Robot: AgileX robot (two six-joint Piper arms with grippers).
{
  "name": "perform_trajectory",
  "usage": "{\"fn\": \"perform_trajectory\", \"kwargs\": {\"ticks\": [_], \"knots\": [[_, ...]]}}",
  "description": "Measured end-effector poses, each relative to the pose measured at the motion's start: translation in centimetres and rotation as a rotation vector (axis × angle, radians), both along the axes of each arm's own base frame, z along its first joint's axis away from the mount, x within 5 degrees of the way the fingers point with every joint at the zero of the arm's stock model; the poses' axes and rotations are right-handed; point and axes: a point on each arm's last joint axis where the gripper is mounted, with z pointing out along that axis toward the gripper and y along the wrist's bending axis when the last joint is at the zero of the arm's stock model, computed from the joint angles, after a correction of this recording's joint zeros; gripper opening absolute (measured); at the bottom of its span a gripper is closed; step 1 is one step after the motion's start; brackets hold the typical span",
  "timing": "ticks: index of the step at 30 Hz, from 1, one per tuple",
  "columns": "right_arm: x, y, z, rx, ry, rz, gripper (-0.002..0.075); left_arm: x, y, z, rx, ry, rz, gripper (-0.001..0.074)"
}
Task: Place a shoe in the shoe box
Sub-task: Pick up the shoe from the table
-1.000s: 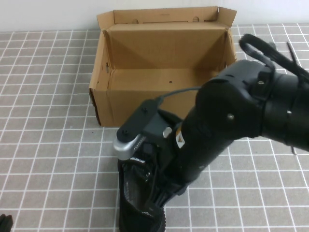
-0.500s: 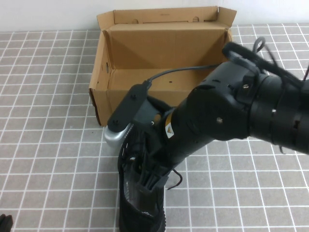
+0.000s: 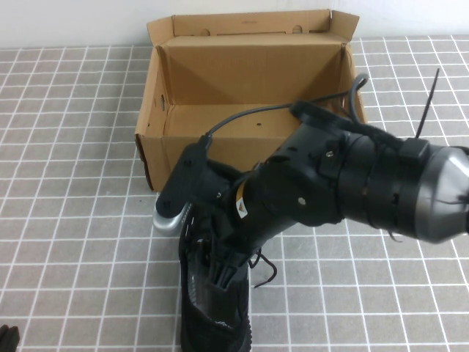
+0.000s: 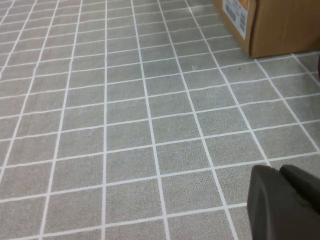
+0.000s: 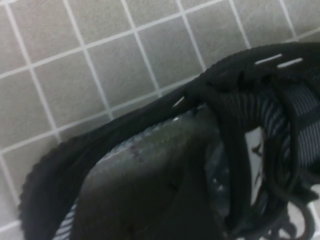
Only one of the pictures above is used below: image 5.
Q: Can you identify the grey white grid tablecloth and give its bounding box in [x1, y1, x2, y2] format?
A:
[0, 0, 320, 240]

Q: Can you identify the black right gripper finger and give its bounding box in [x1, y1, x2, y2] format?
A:
[74, 117, 227, 240]

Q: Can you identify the black knit sneaker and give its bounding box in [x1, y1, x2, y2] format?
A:
[17, 42, 320, 240]

